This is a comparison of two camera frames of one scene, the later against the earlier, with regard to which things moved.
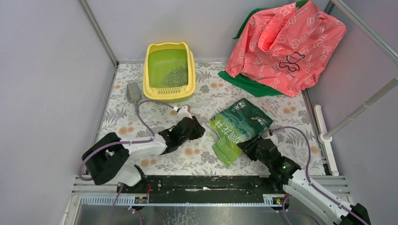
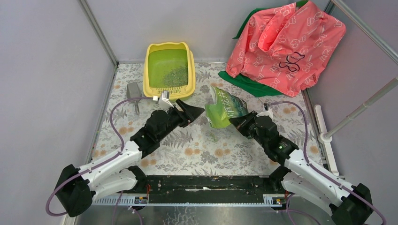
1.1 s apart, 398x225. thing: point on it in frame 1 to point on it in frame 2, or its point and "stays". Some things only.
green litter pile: (177, 77) stays
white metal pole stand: (325, 137) stays
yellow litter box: (169, 71) stays
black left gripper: (189, 126) to (179, 113)
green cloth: (252, 88) stays
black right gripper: (254, 148) to (241, 123)
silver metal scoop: (133, 91) stays
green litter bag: (240, 122) to (224, 106)
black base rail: (203, 189) stays
